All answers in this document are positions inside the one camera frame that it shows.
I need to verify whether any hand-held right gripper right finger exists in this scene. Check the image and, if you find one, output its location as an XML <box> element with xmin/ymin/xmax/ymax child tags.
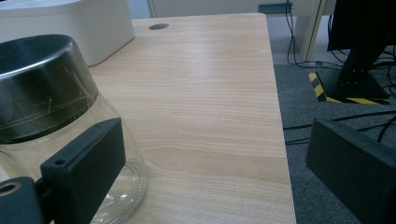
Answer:
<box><xmin>305</xmin><ymin>118</ymin><xmax>396</xmax><ymax>224</ymax></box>

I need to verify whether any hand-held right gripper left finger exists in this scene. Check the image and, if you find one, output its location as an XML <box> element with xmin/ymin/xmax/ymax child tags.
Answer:
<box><xmin>40</xmin><ymin>117</ymin><xmax>127</xmax><ymax>224</ymax></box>

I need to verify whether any clear glass jar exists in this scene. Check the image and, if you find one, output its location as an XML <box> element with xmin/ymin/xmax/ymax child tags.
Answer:
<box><xmin>0</xmin><ymin>91</ymin><xmax>149</xmax><ymax>224</ymax></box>

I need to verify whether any dark metal jar lid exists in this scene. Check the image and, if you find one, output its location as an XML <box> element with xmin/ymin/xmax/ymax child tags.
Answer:
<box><xmin>0</xmin><ymin>34</ymin><xmax>100</xmax><ymax>145</ymax></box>

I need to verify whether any yellow black hazard tape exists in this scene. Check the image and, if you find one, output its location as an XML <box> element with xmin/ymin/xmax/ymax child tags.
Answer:
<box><xmin>307</xmin><ymin>72</ymin><xmax>391</xmax><ymax>106</ymax></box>

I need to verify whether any black stand with base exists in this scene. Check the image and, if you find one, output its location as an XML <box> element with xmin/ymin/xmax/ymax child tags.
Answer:
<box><xmin>316</xmin><ymin>0</ymin><xmax>396</xmax><ymax>101</ymax></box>

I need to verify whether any white plastic box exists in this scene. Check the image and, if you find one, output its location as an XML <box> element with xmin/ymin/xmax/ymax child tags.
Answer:
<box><xmin>0</xmin><ymin>0</ymin><xmax>135</xmax><ymax>67</ymax></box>

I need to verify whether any white table leg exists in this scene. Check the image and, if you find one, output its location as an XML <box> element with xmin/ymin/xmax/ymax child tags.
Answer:
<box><xmin>293</xmin><ymin>0</ymin><xmax>338</xmax><ymax>63</ymax></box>

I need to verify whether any dark round table grommet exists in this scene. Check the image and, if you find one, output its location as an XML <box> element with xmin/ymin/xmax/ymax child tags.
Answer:
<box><xmin>148</xmin><ymin>22</ymin><xmax>170</xmax><ymax>31</ymax></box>

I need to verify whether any long black floor cable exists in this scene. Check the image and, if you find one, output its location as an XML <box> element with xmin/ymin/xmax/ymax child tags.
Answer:
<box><xmin>282</xmin><ymin>109</ymin><xmax>396</xmax><ymax>132</ymax></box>

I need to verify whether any thick black cable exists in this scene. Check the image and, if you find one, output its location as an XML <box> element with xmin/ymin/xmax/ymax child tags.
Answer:
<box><xmin>376</xmin><ymin>115</ymin><xmax>396</xmax><ymax>144</ymax></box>

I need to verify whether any thin black cable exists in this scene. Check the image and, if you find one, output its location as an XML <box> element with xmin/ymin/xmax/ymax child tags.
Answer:
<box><xmin>284</xmin><ymin>0</ymin><xmax>344</xmax><ymax>70</ymax></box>

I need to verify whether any black cable bundle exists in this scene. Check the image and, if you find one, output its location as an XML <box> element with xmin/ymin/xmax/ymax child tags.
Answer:
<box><xmin>370</xmin><ymin>43</ymin><xmax>396</xmax><ymax>91</ymax></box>

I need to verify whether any teal bracket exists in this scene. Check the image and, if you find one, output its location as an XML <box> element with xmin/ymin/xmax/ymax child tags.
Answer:
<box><xmin>258</xmin><ymin>2</ymin><xmax>293</xmax><ymax>15</ymax></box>

